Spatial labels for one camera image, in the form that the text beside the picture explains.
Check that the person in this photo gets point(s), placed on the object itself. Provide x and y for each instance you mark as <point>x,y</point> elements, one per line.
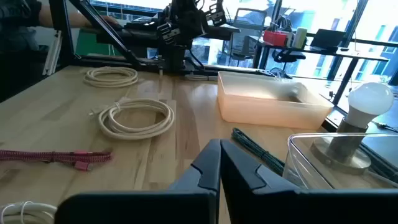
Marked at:
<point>15,25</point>

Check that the white cylinder container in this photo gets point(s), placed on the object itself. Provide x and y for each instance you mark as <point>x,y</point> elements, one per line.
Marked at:
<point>300,38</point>

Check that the black office desk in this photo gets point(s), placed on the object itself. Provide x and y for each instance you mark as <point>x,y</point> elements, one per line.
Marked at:
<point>348,54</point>

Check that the clear plastic bin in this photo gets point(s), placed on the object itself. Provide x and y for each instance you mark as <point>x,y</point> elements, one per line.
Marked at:
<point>311,174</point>

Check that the silver aluminium extrusion piece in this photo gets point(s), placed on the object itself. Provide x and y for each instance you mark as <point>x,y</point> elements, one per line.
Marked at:
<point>53,53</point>

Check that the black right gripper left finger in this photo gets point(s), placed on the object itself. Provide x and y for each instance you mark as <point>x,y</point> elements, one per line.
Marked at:
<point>186,205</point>

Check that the black laptop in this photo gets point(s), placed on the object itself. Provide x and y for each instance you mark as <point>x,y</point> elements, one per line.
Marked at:
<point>328,39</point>

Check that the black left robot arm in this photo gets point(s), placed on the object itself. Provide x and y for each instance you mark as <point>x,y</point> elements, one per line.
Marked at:
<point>177,53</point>

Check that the red box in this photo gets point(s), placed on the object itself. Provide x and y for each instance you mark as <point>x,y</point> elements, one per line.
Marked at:
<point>275,38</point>

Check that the orange translucent plastic bin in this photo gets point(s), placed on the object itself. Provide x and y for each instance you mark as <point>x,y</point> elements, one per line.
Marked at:
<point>270,109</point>

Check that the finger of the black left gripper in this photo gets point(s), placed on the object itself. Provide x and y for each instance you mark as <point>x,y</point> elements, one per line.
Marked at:
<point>168,33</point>
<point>216,14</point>

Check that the grey mesh office chair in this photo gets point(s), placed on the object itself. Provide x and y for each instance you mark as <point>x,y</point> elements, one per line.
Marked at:
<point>248,34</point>

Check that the brass lamp with white bulb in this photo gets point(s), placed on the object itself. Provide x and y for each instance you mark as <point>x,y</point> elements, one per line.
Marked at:
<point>368,99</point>

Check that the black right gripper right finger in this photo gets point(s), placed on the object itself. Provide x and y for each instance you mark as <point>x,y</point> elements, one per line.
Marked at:
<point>264,205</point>

